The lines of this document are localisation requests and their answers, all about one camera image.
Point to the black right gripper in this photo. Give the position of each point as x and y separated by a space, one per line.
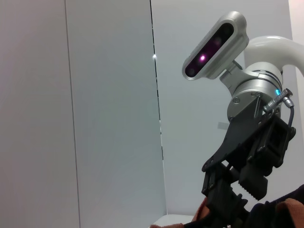
240 135

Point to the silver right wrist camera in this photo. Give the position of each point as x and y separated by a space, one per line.
237 35

